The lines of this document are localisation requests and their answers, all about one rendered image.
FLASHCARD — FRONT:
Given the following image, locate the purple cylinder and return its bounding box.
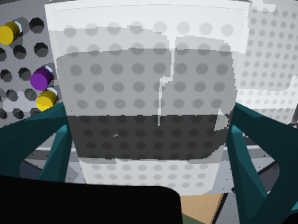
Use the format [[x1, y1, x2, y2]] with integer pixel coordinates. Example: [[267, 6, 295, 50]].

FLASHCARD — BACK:
[[30, 66, 53, 91]]

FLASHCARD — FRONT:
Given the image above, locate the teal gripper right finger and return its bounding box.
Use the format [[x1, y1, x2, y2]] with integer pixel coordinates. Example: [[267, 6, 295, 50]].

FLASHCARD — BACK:
[[226, 102, 298, 224]]

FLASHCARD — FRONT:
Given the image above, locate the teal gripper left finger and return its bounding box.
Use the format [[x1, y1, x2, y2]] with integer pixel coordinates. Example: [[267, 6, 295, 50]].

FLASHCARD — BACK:
[[0, 102, 73, 182]]

